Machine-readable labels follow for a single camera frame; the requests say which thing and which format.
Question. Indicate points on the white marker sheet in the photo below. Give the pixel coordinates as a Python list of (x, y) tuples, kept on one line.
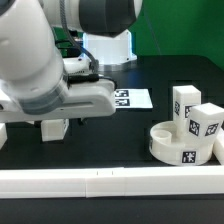
[(133, 99)]

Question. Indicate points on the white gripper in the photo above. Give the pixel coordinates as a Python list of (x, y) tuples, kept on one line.
[(88, 99)]

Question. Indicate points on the white U-shaped fence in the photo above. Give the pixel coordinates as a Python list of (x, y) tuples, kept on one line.
[(111, 182)]

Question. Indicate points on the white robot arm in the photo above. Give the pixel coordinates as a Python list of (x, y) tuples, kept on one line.
[(51, 53)]

